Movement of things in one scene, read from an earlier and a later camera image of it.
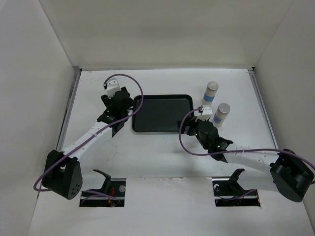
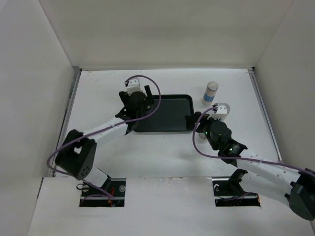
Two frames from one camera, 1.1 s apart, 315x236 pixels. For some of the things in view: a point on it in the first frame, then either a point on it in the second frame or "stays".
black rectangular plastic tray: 160,113 stays
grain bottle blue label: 210,91 stays
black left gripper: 109,102 -> 148,101
